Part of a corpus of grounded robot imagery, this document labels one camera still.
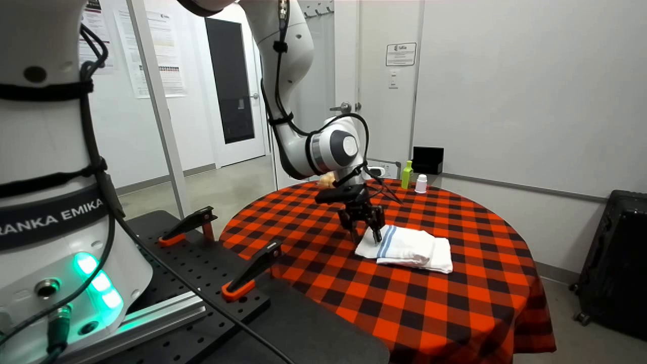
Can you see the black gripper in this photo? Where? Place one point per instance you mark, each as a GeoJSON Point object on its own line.
{"type": "Point", "coordinates": [347, 198]}

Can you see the white towel with blue stripes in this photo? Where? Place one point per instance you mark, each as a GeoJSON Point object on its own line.
{"type": "Point", "coordinates": [410, 248]}

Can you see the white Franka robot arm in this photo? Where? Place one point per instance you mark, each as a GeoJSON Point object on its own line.
{"type": "Point", "coordinates": [336, 144]}

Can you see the beige egg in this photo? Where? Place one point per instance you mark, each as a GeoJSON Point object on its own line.
{"type": "Point", "coordinates": [325, 178]}

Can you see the small green bottle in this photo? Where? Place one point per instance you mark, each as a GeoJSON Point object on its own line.
{"type": "Point", "coordinates": [406, 176]}

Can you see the small white bottle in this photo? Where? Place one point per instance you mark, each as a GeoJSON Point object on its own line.
{"type": "Point", "coordinates": [421, 185]}

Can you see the round red plaid table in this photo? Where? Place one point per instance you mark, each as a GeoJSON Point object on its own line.
{"type": "Point", "coordinates": [405, 306]}

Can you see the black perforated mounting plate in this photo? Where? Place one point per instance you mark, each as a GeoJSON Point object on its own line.
{"type": "Point", "coordinates": [195, 270]}

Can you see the white door with dark window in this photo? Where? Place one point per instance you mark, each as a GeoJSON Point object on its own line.
{"type": "Point", "coordinates": [228, 87]}

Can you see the coat hook rack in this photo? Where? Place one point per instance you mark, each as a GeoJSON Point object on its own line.
{"type": "Point", "coordinates": [319, 8]}

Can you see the white paper notice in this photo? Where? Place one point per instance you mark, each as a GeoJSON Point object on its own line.
{"type": "Point", "coordinates": [161, 36]}
{"type": "Point", "coordinates": [173, 81]}

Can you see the black rolling suitcase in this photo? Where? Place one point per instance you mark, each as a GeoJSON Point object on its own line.
{"type": "Point", "coordinates": [612, 263]}

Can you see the green plug connector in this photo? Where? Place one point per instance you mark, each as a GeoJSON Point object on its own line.
{"type": "Point", "coordinates": [58, 331]}

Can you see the black wall tray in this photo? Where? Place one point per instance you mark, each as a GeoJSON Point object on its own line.
{"type": "Point", "coordinates": [426, 161]}

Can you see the white light switch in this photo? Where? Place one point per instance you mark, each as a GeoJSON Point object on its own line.
{"type": "Point", "coordinates": [393, 78]}

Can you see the white wall sign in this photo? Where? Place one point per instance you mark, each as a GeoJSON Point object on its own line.
{"type": "Point", "coordinates": [400, 53]}

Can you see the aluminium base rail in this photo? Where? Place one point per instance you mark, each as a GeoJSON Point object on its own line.
{"type": "Point", "coordinates": [168, 306]}

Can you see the aluminium partition frame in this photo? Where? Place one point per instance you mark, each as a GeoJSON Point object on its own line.
{"type": "Point", "coordinates": [158, 101]}

